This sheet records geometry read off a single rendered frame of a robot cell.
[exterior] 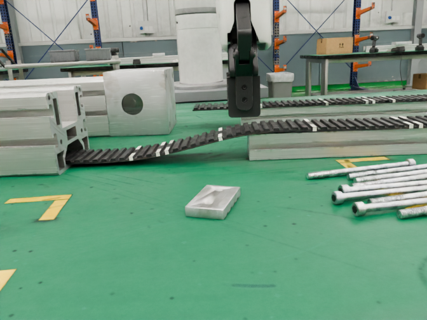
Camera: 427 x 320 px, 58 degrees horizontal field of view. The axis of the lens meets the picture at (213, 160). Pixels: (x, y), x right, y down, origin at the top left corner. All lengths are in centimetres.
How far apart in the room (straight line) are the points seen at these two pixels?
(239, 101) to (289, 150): 9
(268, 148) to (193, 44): 64
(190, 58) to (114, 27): 722
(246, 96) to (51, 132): 20
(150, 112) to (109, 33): 771
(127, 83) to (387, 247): 44
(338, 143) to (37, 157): 32
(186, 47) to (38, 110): 66
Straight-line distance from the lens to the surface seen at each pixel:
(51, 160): 43
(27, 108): 43
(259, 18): 38
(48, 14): 852
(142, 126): 59
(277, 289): 21
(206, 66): 104
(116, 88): 59
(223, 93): 97
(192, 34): 104
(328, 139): 44
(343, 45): 594
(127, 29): 820
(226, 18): 38
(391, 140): 46
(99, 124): 61
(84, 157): 46
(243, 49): 36
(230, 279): 22
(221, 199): 30
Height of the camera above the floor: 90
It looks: 16 degrees down
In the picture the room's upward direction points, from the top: 3 degrees counter-clockwise
